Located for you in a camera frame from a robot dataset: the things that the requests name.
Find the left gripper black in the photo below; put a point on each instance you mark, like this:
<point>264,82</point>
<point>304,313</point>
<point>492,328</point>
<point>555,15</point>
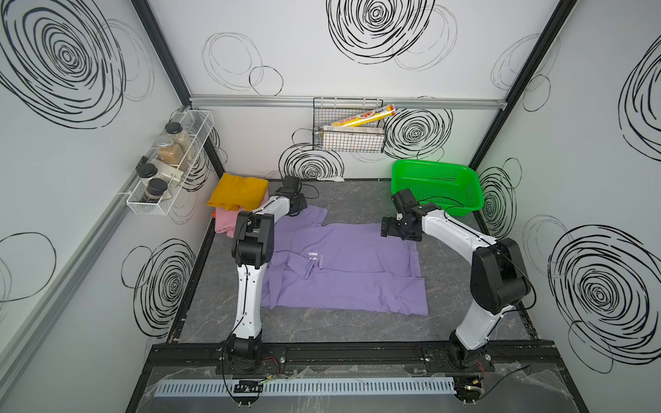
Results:
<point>302,205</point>

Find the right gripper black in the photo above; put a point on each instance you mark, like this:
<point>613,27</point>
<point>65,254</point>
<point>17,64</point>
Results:
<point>389,222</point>

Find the green plastic basket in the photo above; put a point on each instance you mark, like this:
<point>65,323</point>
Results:
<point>454,188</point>

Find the purple t-shirt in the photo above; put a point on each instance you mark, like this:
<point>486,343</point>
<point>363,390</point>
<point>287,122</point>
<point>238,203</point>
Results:
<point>342,267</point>

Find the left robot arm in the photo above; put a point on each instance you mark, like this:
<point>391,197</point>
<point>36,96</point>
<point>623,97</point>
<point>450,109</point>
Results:
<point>252,250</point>

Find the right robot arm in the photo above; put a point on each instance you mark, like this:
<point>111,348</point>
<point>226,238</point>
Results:
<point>498,280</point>

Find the folded yellow t-shirt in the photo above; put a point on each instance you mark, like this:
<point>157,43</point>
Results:
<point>234,192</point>

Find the folded pink t-shirt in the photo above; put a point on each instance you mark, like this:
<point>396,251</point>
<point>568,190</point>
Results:
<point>227,219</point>

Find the yellow foil roll box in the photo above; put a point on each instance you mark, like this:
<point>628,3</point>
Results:
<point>367,117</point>

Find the spice jar tan contents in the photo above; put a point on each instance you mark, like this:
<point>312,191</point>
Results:
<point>168,151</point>

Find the spice jar black lid far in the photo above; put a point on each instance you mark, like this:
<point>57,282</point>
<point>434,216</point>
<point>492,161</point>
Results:
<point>179,135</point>

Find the spice jar black lid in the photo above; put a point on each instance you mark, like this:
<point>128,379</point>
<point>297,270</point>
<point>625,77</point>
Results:
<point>179,135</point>
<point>155,190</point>
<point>146,172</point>

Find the spice jar black lid near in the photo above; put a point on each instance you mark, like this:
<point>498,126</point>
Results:
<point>155,190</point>

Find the spice jar black lid middle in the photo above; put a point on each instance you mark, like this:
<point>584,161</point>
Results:
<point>146,172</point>

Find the grey box in wire basket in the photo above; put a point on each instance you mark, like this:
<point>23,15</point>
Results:
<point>352,139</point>

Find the black wire wall basket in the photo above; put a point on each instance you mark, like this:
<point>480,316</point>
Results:
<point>327,110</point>

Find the white wire spice shelf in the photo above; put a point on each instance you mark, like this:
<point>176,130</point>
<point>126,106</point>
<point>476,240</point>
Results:
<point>172,176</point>

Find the white slotted cable duct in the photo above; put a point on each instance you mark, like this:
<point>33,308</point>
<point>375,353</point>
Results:
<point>306,387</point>

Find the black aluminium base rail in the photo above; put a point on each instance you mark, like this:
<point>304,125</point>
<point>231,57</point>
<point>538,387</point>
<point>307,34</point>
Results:
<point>285,358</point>

